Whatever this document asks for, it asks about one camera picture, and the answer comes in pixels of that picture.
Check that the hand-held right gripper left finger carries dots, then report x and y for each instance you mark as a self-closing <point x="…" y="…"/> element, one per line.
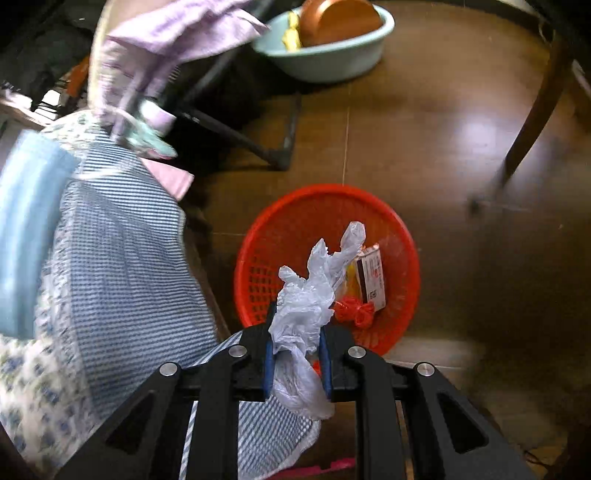
<point x="267" y="369"/>

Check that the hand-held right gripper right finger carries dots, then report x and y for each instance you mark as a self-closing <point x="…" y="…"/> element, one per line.
<point x="325" y="369"/>

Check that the red foam net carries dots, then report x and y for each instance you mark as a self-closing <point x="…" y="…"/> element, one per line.
<point x="353" y="311"/>

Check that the white plastic bag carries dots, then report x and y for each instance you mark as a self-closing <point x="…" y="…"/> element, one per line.
<point x="300" y="300"/>

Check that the white red cardboard box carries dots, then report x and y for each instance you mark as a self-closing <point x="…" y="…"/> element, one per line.
<point x="371" y="277"/>

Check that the red plastic basket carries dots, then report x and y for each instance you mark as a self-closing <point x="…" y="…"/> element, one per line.
<point x="300" y="207"/>

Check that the pink plastic strip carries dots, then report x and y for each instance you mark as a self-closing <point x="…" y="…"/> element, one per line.
<point x="341" y="463"/>

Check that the blue striped cloth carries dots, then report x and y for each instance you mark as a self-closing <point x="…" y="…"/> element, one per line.
<point x="129" y="230"/>

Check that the pink cloth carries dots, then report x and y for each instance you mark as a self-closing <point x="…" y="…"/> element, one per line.
<point x="171" y="177"/>

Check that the mint green cloth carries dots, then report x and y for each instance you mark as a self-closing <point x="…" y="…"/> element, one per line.
<point x="157" y="138"/>

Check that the teal plastic basin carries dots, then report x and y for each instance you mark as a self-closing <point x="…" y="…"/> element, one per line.
<point x="332" y="64"/>

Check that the dark wooden furniture leg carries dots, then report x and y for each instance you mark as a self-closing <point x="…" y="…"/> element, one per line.
<point x="535" y="110"/>

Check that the copper pot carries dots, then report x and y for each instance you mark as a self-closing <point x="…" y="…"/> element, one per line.
<point x="337" y="21"/>

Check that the purple floral bed sheet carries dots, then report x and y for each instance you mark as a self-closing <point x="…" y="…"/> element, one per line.
<point x="175" y="32"/>

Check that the dark bag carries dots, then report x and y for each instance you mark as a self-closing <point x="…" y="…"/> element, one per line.
<point x="46" y="60"/>

